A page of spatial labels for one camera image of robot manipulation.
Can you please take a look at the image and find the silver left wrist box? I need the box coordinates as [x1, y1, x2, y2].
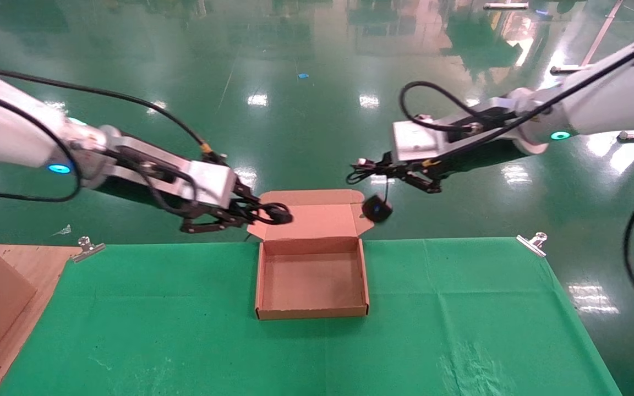
[189, 161, 237, 209]

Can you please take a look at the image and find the silver right wrist box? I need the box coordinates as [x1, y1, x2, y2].
[392, 118, 446, 164]

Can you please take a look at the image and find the silver wrist box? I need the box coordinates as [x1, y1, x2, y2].
[189, 161, 237, 209]
[392, 118, 446, 164]

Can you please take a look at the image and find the black wired computer mouse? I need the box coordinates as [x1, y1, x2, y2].
[346, 158, 394, 224]

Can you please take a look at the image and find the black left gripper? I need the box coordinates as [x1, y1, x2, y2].
[154, 183, 264, 235]

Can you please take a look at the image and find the small open cardboard mailer box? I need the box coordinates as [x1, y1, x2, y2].
[247, 189, 376, 321]

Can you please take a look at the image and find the silver binder clip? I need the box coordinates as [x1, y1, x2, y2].
[71, 236, 106, 263]
[516, 232, 548, 258]

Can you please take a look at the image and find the green tablecloth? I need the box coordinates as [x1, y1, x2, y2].
[0, 238, 623, 396]

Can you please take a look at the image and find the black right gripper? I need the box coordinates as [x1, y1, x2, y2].
[356, 141, 516, 195]

